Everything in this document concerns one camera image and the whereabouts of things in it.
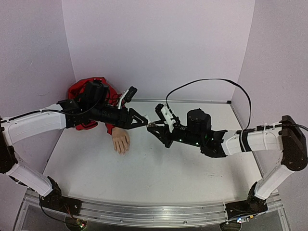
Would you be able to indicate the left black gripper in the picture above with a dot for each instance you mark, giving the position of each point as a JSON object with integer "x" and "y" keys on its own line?
{"x": 127, "y": 117}

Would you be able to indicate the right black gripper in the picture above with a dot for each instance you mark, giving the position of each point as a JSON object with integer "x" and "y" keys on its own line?
{"x": 167, "y": 132}

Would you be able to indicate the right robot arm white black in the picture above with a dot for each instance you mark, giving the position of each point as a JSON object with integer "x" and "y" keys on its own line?
{"x": 285, "y": 136}

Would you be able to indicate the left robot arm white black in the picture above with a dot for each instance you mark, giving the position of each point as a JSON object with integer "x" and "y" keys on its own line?
{"x": 91, "y": 105}

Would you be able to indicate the mannequin hand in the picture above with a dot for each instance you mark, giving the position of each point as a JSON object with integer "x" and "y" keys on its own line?
{"x": 121, "y": 140}

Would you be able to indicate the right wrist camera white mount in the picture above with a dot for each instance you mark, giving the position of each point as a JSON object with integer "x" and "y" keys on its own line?
{"x": 167, "y": 116}

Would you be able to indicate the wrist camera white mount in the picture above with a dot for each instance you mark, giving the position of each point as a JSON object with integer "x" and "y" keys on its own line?
{"x": 167, "y": 116}
{"x": 127, "y": 96}

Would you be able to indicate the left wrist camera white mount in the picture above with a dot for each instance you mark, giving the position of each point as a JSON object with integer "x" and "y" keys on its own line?
{"x": 127, "y": 96}

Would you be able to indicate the aluminium front rail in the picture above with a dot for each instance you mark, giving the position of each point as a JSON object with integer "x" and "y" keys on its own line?
{"x": 158, "y": 216}

